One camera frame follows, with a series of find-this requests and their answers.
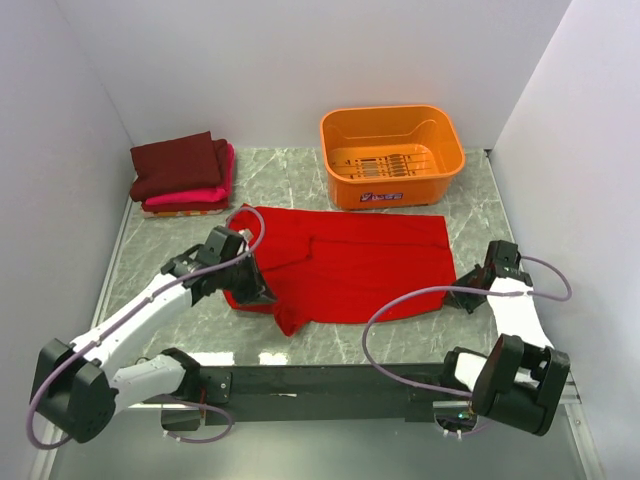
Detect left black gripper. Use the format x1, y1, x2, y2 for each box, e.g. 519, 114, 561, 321
219, 251, 278, 306

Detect red t shirt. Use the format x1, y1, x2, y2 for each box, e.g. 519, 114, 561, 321
230, 206, 456, 336

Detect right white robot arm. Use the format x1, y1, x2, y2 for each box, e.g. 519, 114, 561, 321
438, 240, 570, 436

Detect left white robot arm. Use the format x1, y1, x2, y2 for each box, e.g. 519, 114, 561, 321
26, 226, 276, 450

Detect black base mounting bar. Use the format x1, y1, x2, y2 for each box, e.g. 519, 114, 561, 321
184, 364, 469, 422

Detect folded maroon t shirt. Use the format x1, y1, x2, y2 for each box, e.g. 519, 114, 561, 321
130, 132, 228, 202

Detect folded pink t shirt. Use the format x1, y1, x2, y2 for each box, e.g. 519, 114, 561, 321
142, 141, 235, 209

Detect orange plastic basket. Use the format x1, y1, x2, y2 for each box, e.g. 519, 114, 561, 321
320, 105, 466, 210

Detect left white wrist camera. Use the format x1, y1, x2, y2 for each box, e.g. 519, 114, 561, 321
238, 229, 254, 246

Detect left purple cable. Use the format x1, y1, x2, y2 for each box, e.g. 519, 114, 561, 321
25, 207, 267, 451

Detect aluminium rail frame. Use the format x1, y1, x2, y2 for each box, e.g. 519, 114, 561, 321
32, 383, 603, 479

